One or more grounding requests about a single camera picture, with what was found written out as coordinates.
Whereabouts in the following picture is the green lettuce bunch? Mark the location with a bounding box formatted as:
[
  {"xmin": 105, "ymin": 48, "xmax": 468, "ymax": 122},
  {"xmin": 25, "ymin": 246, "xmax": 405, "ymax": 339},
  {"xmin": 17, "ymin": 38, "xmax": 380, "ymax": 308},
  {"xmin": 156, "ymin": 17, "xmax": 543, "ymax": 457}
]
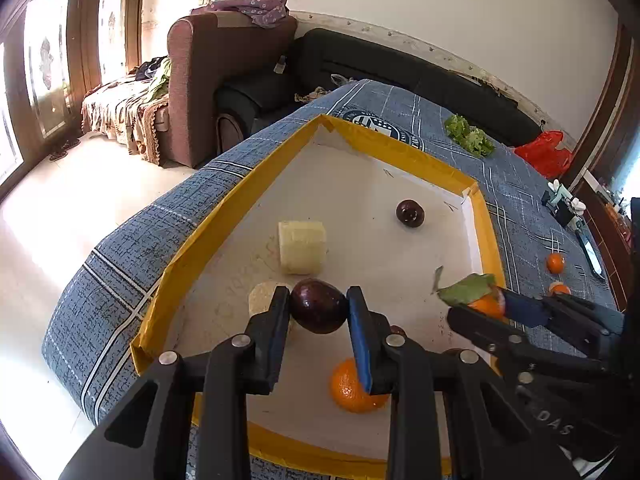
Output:
[{"xmin": 444, "ymin": 115, "xmax": 495, "ymax": 157}]

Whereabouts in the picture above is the red plastic bag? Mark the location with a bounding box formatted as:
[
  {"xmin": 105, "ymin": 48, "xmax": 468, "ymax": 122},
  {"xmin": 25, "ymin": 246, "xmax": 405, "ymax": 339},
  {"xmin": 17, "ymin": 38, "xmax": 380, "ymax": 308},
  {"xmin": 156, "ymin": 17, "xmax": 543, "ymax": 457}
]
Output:
[{"xmin": 514, "ymin": 130, "xmax": 573, "ymax": 179}]

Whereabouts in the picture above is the dark red plum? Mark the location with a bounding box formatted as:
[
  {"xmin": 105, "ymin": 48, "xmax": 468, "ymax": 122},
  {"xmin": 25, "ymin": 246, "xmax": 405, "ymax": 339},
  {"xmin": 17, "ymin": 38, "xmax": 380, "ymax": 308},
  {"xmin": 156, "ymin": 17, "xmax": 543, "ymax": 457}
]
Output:
[{"xmin": 396, "ymin": 200, "xmax": 425, "ymax": 229}]

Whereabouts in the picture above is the wrinkled red jujube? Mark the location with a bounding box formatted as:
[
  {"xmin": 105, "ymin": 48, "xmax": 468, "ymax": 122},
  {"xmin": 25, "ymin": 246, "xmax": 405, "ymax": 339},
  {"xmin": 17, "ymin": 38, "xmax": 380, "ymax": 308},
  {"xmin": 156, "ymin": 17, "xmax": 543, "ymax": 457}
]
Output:
[{"xmin": 390, "ymin": 325, "xmax": 407, "ymax": 337}]

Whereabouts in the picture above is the white block banana piece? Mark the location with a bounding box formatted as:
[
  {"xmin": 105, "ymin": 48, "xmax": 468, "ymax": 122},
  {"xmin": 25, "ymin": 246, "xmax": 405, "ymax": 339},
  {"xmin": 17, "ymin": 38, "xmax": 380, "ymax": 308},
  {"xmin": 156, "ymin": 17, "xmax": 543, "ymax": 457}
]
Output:
[{"xmin": 278, "ymin": 220, "xmax": 326, "ymax": 275}]

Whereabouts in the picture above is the purple cloth on armchair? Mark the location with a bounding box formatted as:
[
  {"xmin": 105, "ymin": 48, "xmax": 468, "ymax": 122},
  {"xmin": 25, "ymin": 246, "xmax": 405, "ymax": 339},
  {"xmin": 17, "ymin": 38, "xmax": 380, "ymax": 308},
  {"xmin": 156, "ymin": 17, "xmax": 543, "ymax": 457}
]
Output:
[{"xmin": 191, "ymin": 0, "xmax": 290, "ymax": 28}]

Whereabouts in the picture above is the orange with green leaf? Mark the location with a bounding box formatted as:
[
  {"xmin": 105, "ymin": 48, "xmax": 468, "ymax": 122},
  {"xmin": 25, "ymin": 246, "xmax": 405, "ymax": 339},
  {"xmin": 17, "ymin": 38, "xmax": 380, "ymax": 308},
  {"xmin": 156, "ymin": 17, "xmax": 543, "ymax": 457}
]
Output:
[{"xmin": 432, "ymin": 266, "xmax": 506, "ymax": 320}]

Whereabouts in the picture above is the blue plaid tablecloth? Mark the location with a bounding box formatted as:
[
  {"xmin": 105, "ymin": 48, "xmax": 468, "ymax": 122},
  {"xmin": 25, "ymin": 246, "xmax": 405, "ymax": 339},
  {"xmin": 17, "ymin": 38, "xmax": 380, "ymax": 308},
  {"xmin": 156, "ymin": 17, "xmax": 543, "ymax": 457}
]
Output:
[{"xmin": 42, "ymin": 80, "xmax": 622, "ymax": 479}]

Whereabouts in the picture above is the patterned covered couch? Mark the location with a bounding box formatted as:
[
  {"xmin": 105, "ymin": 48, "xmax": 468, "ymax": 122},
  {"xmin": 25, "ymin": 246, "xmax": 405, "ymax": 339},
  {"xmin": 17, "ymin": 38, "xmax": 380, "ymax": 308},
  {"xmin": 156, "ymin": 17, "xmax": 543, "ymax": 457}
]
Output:
[{"xmin": 81, "ymin": 56, "xmax": 171, "ymax": 165}]

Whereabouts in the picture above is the black box holder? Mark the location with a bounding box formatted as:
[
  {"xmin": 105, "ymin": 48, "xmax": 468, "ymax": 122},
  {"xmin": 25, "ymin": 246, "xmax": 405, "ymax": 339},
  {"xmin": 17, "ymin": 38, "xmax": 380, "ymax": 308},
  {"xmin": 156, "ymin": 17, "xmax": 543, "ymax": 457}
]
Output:
[{"xmin": 553, "ymin": 200, "xmax": 575, "ymax": 228}]

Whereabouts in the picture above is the wooden glass door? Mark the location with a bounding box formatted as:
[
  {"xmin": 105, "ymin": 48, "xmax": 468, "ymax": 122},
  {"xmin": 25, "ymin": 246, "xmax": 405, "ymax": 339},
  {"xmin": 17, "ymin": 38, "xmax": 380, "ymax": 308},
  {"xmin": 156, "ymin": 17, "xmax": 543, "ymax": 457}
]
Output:
[{"xmin": 1, "ymin": 0, "xmax": 142, "ymax": 195}]

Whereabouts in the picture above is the brown armchair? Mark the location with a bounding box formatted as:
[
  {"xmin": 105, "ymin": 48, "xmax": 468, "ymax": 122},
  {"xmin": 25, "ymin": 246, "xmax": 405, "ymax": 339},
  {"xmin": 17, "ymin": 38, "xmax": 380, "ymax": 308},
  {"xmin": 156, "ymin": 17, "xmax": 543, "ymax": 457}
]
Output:
[{"xmin": 158, "ymin": 11, "xmax": 297, "ymax": 168}]

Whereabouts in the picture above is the black smartphone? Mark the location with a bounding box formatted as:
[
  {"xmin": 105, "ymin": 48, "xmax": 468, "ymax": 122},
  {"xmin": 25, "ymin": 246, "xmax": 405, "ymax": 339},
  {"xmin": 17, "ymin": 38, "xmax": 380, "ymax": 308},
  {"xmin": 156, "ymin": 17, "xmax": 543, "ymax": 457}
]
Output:
[{"xmin": 576, "ymin": 231, "xmax": 605, "ymax": 282}]

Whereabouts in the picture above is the yellow rimmed white tray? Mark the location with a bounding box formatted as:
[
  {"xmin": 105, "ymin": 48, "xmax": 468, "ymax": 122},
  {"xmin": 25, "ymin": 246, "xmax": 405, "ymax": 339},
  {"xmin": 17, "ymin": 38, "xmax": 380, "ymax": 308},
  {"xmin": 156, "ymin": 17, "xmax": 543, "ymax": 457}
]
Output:
[{"xmin": 131, "ymin": 115, "xmax": 504, "ymax": 479}]

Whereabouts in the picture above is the black sofa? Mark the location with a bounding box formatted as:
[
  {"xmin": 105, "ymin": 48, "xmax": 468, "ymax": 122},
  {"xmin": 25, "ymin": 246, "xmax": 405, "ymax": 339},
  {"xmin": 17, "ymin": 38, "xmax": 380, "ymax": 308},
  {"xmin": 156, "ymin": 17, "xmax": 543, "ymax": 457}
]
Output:
[{"xmin": 214, "ymin": 28, "xmax": 541, "ymax": 146}]

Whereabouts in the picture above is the small dark plum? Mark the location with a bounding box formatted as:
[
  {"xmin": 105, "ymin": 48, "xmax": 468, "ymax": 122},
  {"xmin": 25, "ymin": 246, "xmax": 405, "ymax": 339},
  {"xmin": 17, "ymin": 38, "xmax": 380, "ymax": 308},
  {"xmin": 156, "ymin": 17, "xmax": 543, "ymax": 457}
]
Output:
[{"xmin": 290, "ymin": 278, "xmax": 349, "ymax": 335}]

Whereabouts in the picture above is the small orange tangerine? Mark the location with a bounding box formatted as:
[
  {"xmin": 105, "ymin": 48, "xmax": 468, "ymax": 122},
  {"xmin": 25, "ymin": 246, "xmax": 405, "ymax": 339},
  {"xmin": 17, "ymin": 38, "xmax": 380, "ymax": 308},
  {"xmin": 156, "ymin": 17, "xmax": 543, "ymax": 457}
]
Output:
[{"xmin": 548, "ymin": 281, "xmax": 572, "ymax": 295}]

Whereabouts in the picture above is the white cylinder banana piece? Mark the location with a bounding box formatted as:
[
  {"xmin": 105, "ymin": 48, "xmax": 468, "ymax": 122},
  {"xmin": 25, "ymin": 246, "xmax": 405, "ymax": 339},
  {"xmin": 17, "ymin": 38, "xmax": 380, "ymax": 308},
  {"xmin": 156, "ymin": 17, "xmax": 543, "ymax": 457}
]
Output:
[{"xmin": 248, "ymin": 281, "xmax": 288, "ymax": 316}]

